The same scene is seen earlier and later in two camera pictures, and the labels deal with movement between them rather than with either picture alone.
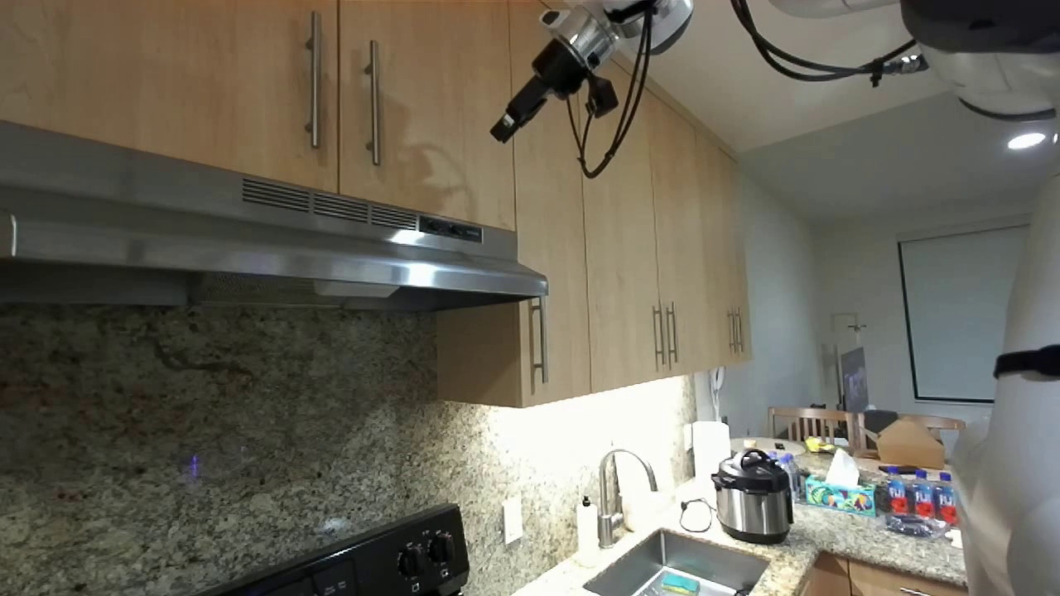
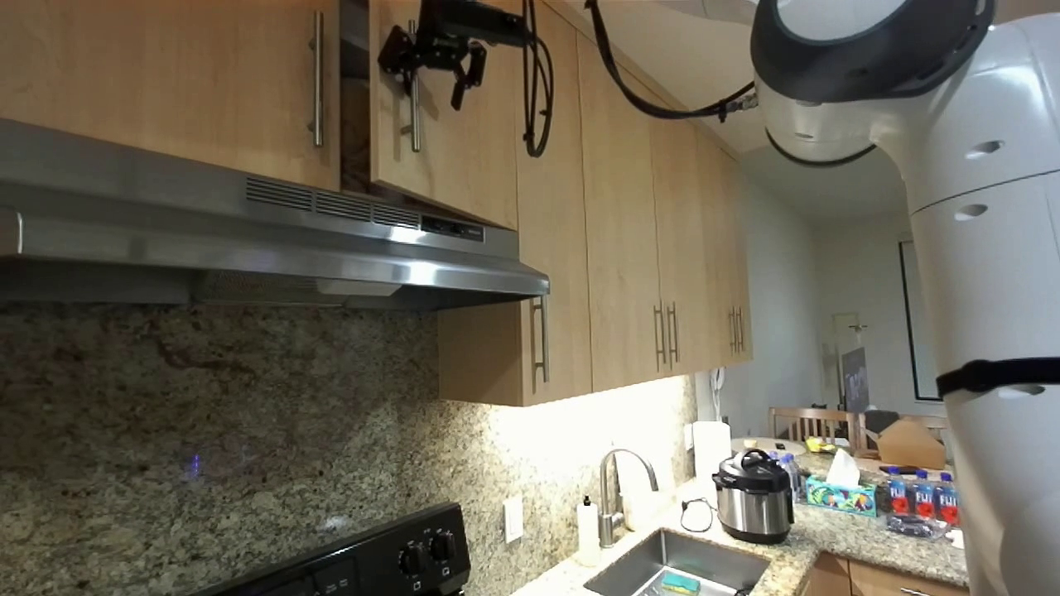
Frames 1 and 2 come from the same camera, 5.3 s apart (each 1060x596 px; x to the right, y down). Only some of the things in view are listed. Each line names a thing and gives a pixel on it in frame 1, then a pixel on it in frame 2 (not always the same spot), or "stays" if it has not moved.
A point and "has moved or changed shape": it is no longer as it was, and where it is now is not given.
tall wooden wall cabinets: (641, 220) stays
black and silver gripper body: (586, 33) → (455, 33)
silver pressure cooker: (752, 498) stays
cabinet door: (420, 94) has moved or changed shape
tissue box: (838, 490) stays
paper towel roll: (707, 445) stays
